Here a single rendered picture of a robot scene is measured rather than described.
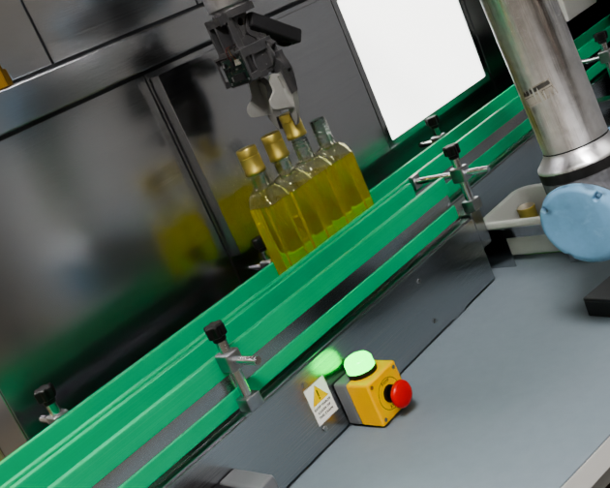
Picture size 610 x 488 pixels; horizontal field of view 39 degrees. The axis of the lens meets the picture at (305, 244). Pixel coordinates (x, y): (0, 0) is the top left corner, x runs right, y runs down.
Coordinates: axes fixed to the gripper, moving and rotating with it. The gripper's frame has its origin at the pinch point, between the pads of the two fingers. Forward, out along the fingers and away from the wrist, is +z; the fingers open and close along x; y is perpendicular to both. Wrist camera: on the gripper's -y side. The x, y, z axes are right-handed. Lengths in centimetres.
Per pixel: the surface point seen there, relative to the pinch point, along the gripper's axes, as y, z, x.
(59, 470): 65, 22, 7
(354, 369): 26.4, 32.5, 20.4
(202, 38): -0.3, -17.6, -12.6
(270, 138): 7.0, 1.2, 1.6
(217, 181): 10.7, 5.3, -11.7
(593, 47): -98, 22, 4
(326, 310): 21.2, 25.6, 13.8
